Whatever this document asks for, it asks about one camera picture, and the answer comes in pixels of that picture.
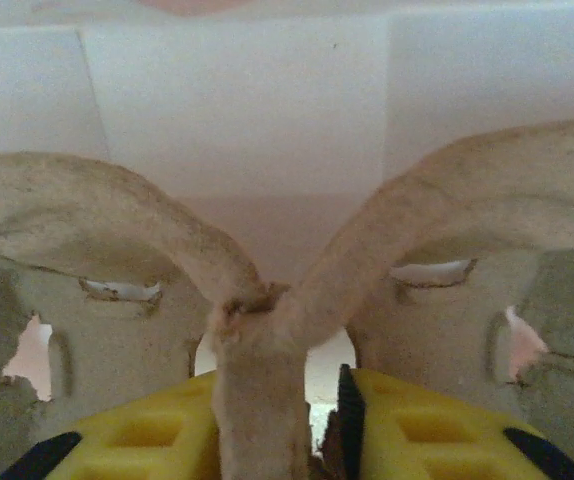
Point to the cardboard cup carrier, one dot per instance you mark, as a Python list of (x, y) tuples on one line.
[(262, 400)]

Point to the printed paper gift bag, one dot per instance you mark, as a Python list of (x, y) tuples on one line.
[(242, 125)]

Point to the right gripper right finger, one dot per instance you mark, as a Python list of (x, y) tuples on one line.
[(382, 400)]

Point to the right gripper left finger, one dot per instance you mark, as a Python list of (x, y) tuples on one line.
[(102, 465)]

